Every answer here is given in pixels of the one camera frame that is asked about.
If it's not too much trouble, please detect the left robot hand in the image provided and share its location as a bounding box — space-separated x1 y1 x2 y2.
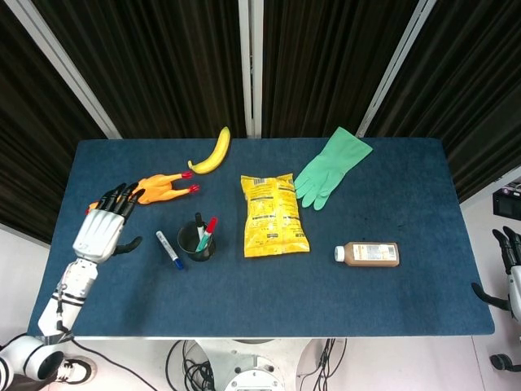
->
72 182 144 264

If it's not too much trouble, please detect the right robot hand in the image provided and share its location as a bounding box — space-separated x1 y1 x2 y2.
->
471 226 521 323

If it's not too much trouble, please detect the blue marker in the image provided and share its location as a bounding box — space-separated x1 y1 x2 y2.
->
155 230 186 271

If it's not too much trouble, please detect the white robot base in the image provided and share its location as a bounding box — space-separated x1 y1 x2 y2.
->
185 337 326 391

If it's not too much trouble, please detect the black pen cup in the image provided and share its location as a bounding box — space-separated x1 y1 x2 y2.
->
177 220 217 263

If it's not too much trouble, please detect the red cap green marker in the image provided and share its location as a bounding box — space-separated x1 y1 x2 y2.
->
195 217 219 253

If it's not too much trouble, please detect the yellow rubber chicken toy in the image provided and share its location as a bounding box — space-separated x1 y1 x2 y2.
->
85 170 201 217

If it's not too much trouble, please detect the black caster wheel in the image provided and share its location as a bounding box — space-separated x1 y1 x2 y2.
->
489 353 521 373

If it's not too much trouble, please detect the black equipment box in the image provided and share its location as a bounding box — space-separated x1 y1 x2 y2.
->
492 174 521 219

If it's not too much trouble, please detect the white black sneaker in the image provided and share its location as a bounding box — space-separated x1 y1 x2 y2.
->
56 356 99 384

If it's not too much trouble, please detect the yellow banana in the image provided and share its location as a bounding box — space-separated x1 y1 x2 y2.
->
186 126 232 176

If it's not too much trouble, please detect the brown bottle white cap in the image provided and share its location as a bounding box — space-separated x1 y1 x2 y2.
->
334 241 400 269

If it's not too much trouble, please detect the yellow snack bag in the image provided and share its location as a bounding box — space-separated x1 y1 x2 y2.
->
239 174 311 259

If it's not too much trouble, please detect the black pleated curtain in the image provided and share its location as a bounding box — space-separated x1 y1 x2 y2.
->
0 0 521 245

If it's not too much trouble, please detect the blue fabric table mat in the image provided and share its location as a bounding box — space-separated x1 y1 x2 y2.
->
28 138 496 340

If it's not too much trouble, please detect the green rubber glove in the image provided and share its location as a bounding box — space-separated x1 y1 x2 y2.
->
293 126 374 212

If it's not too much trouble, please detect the black cable bundle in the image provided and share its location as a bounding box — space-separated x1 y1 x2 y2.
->
164 340 217 391

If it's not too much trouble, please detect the white frame post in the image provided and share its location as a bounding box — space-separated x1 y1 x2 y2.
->
356 0 437 138
238 0 264 138
3 0 121 140

